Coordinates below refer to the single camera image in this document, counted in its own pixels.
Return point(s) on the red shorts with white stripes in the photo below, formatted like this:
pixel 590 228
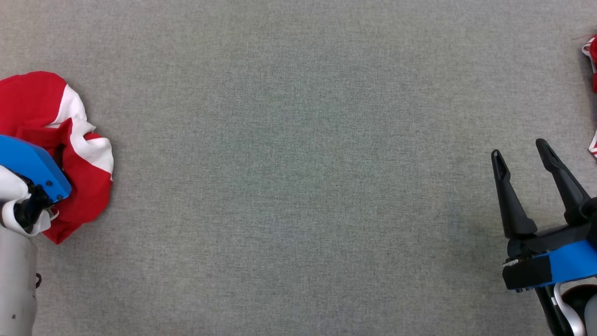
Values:
pixel 88 196

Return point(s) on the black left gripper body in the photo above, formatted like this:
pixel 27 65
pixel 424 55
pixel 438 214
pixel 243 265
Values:
pixel 30 205

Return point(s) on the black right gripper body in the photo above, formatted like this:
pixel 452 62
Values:
pixel 531 261

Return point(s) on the blue left camera mount plate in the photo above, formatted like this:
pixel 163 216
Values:
pixel 28 161

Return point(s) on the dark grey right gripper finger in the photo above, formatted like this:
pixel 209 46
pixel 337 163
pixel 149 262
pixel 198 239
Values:
pixel 564 182
pixel 510 205

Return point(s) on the red basketball jersey white sleeves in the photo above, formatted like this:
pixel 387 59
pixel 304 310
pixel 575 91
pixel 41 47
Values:
pixel 593 51

